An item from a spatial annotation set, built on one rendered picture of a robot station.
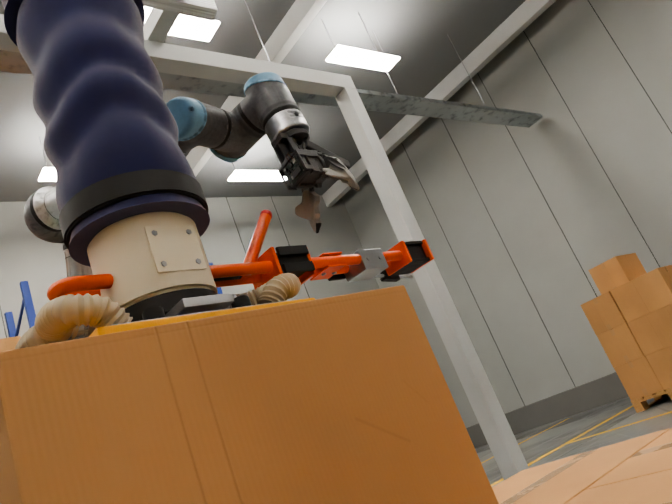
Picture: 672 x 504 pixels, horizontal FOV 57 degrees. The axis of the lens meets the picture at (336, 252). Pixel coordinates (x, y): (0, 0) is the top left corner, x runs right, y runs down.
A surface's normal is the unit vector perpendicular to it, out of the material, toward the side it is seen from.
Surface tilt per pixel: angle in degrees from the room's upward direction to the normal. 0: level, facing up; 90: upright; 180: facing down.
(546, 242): 90
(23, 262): 90
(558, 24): 90
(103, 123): 75
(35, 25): 101
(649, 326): 90
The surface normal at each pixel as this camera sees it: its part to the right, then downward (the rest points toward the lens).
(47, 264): 0.56, -0.46
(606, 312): -0.75, 0.08
